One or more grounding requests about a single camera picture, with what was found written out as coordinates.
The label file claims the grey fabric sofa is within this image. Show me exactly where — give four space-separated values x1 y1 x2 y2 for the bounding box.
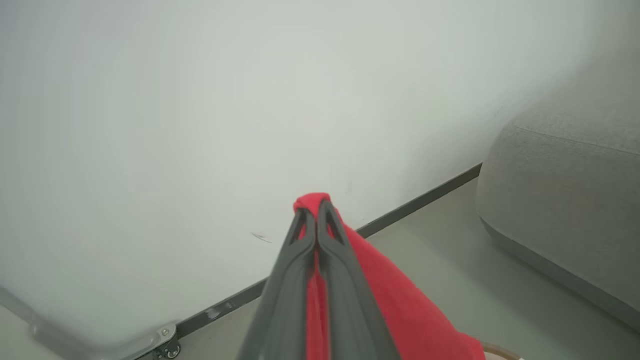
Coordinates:
476 45 640 334

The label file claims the cream perforated laundry basket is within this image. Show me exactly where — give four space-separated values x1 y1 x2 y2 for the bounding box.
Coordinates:
481 341 525 360

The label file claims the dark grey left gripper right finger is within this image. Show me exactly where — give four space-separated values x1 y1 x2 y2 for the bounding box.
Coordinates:
317 198 402 360

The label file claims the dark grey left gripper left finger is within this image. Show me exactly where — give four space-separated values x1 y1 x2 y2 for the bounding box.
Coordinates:
237 208 319 360

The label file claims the plain red garment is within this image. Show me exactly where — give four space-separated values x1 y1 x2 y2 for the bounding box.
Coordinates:
292 192 487 360

